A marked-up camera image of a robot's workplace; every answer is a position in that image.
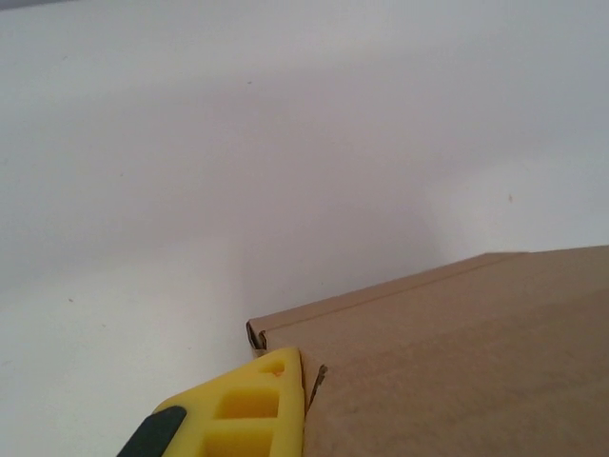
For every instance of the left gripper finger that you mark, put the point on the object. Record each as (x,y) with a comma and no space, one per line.
(257,414)

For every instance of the brown cardboard box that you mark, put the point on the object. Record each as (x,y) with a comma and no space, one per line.
(457,362)

